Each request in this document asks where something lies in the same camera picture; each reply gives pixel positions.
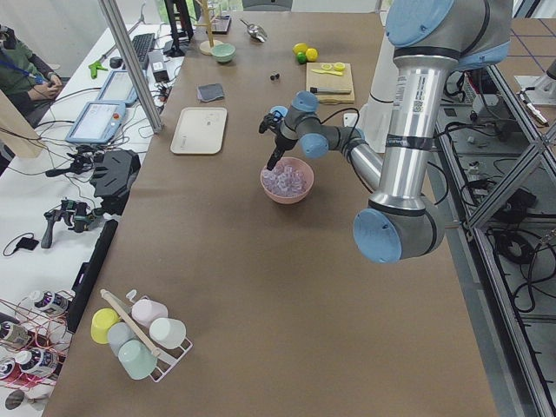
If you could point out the grey cup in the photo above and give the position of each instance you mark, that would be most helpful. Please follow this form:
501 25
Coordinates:
119 334

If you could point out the steel muddler black tip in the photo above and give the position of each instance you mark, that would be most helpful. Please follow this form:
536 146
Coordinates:
329 91

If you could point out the pink bowl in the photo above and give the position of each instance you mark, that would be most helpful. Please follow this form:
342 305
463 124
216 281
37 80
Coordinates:
287 191

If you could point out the green lime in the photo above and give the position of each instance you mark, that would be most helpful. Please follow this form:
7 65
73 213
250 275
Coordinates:
301 58

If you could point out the mint green bowl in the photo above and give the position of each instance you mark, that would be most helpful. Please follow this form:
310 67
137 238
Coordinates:
223 52

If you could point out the teach pendant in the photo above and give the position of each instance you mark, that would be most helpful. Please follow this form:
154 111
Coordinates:
97 123
118 87

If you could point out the white wire cup rack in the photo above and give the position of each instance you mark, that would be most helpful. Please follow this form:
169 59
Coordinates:
167 359

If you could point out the grey folded cloth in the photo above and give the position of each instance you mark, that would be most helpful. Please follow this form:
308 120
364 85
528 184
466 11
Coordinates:
210 92

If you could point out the aluminium frame post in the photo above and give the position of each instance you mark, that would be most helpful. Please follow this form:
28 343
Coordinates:
120 34

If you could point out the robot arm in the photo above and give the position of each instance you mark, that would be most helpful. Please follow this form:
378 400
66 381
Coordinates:
431 40

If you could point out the yellow cup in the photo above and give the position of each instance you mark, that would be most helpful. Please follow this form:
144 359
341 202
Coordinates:
102 321

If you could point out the seated person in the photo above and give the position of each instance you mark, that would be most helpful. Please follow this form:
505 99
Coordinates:
26 79

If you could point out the teach pendant far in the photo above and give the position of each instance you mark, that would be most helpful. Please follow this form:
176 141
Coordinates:
118 87

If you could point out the wooden cup tree stand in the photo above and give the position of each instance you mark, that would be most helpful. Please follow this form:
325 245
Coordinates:
206 23

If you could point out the white cup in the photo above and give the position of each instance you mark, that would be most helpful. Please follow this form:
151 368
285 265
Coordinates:
167 332

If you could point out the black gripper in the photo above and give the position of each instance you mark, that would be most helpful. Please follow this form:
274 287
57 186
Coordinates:
281 143

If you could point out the mint cup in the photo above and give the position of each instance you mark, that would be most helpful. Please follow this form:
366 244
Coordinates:
136 359

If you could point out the pink cup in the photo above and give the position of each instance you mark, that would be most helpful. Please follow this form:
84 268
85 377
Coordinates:
145 311

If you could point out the cream rabbit tray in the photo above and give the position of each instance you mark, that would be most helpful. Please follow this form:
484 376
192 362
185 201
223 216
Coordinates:
199 131

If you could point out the teach pendant near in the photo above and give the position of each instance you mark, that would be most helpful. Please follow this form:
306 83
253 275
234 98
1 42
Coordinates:
97 123

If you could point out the metal ice scoop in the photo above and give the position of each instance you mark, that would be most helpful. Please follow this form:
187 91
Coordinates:
255 31

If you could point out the yellow plastic knife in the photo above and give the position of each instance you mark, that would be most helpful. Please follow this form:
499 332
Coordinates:
327 72

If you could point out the black keyboard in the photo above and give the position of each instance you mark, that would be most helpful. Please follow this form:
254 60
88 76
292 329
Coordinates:
143 44

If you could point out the light blue cup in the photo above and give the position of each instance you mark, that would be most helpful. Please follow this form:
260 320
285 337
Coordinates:
278 112

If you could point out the black gripper camera mount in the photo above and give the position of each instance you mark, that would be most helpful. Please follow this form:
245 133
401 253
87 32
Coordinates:
267 123

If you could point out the wooden cutting board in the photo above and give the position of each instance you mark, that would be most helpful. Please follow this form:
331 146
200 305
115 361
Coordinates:
329 81

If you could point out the whole lemon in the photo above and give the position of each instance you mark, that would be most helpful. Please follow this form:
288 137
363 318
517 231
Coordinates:
311 54
299 48

